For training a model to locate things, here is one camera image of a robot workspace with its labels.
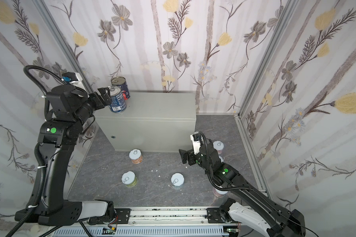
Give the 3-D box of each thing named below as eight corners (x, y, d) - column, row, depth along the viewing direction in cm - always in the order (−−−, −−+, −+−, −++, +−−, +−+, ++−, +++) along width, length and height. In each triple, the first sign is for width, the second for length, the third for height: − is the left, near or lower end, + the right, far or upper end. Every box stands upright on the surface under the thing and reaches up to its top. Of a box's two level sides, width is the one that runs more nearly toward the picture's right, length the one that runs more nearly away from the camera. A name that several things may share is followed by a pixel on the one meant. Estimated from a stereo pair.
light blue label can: (170, 189, 85) (170, 185, 80) (171, 176, 90) (171, 172, 85) (184, 189, 85) (184, 185, 80) (184, 176, 90) (184, 172, 85)
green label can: (123, 187, 85) (119, 183, 81) (126, 174, 90) (123, 171, 86) (136, 187, 85) (133, 183, 81) (138, 175, 90) (136, 171, 86)
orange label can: (129, 164, 94) (127, 159, 90) (132, 153, 99) (130, 148, 95) (141, 164, 94) (139, 160, 90) (143, 153, 99) (142, 148, 95)
